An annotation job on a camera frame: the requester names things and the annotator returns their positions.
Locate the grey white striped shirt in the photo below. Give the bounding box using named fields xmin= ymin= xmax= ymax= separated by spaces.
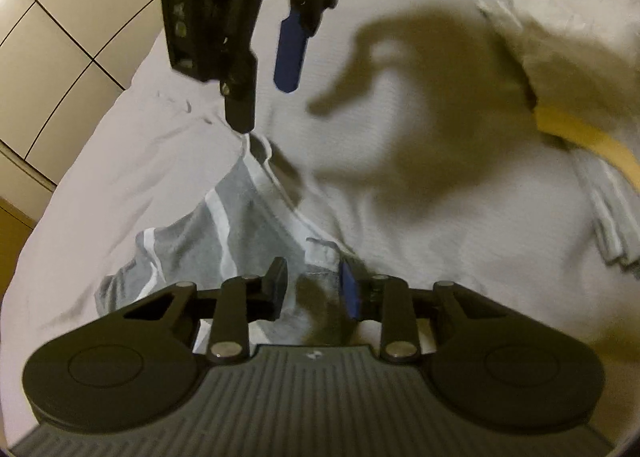
xmin=96 ymin=135 xmax=350 ymax=345

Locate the cream sliding wardrobe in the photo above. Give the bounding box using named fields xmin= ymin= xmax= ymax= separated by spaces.
xmin=1 ymin=0 xmax=162 ymax=286

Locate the light grey bed sheet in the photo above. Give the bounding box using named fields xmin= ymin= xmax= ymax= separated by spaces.
xmin=1 ymin=0 xmax=639 ymax=444

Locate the white patterned folded garment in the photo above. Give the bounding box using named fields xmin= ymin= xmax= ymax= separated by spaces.
xmin=474 ymin=0 xmax=639 ymax=272

